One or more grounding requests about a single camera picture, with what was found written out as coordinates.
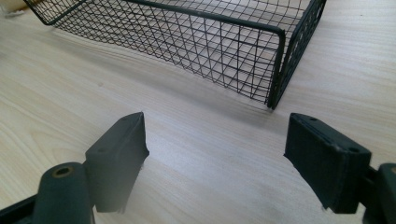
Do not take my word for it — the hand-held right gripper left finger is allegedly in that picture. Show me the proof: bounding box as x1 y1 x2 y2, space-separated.
84 111 150 215

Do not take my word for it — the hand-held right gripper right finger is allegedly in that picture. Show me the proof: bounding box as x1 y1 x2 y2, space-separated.
283 112 373 215

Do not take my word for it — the black wire mesh basket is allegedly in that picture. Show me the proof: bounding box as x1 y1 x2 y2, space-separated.
22 0 328 110

